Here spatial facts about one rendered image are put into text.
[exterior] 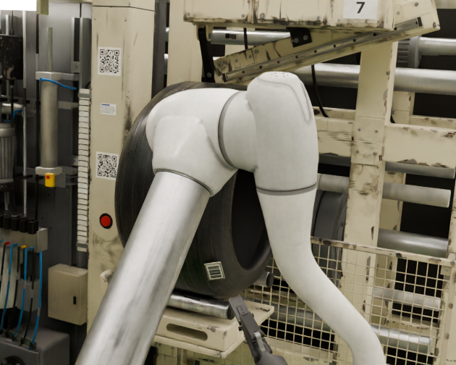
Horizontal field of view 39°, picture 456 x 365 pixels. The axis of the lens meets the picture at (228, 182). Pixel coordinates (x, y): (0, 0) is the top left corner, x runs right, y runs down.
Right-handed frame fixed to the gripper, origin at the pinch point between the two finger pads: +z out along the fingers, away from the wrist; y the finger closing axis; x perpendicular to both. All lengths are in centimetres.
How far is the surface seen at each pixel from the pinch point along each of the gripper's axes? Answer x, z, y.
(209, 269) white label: -2.2, 15.7, 0.5
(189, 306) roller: -9.0, 21.3, 16.5
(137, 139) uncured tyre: -8.0, 40.0, -25.3
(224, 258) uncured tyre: 2.0, 16.7, 0.0
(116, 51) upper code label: -5, 70, -35
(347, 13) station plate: 57, 54, -34
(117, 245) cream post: -22, 48, 12
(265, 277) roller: 15.7, 33.1, 29.3
